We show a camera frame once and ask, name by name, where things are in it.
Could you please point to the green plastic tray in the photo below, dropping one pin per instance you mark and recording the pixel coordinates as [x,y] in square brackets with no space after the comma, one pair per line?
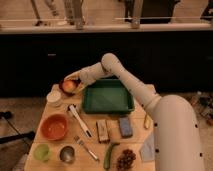
[107,96]

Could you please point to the green plastic cup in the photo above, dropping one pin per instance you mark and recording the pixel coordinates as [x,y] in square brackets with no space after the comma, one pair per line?
[42,152]

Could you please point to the red yellow apple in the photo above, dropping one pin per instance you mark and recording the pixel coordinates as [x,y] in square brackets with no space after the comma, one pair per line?
[68,86]

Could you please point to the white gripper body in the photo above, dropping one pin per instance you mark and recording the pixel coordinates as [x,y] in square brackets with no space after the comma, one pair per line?
[84,75]

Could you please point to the blue sponge block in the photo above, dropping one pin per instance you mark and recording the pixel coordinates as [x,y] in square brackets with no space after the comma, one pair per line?
[125,127]

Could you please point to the dark grape bunch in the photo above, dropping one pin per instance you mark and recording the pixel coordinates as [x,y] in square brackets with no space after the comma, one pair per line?
[125,160]

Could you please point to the yellow banana piece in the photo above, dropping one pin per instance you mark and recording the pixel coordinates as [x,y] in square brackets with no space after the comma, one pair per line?
[147,122]

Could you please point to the brown wooden block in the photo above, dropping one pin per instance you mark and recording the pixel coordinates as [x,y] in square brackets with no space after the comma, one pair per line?
[102,131]

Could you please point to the white handled peeler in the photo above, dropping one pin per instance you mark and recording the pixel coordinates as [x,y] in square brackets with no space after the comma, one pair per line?
[84,127]

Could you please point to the grey blue cloth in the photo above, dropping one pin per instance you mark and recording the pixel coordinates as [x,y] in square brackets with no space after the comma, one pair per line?
[147,151]

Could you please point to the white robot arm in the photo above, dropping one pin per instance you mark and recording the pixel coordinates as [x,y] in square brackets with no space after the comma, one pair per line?
[176,134]

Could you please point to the small metal cup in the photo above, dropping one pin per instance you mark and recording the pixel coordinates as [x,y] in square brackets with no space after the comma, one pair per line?
[67,154]

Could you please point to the black tripod stand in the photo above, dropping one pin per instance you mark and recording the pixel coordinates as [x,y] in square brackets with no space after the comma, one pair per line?
[19,136]

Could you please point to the green cucumber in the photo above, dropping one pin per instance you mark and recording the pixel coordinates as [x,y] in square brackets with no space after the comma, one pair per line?
[107,158]

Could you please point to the orange bowl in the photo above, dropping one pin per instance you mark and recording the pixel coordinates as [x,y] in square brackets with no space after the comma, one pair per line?
[54,127]

